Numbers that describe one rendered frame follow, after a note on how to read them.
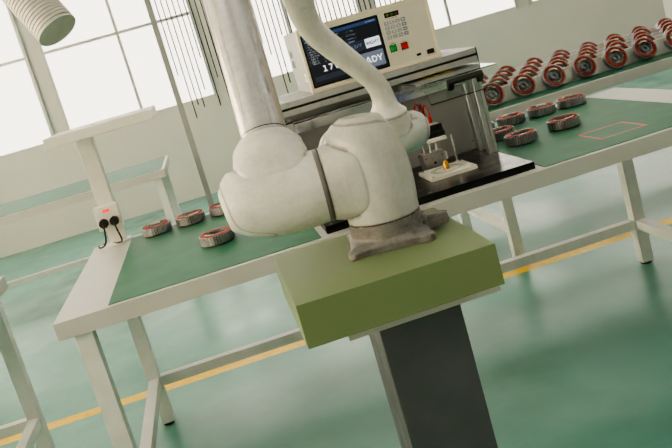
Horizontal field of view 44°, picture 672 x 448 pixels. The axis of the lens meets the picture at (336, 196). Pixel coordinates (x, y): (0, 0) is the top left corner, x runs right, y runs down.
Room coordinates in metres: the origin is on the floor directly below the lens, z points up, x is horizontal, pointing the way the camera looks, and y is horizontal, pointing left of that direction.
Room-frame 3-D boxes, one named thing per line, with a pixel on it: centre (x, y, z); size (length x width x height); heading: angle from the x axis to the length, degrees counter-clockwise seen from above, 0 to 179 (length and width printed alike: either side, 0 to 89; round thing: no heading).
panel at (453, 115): (2.82, -0.21, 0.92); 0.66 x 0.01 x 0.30; 97
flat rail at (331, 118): (2.67, -0.23, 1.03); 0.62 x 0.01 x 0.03; 97
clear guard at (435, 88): (2.60, -0.44, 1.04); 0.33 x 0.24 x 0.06; 7
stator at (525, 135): (2.83, -0.66, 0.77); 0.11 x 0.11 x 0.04
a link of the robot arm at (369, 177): (1.73, -0.08, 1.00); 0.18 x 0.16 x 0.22; 93
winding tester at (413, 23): (2.89, -0.21, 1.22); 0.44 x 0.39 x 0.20; 97
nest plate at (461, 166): (2.58, -0.36, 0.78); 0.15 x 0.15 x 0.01; 7
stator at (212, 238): (2.62, 0.40, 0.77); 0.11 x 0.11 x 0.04
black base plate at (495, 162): (2.58, -0.24, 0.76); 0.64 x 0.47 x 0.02; 97
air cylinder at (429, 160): (2.73, -0.34, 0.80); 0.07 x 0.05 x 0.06; 97
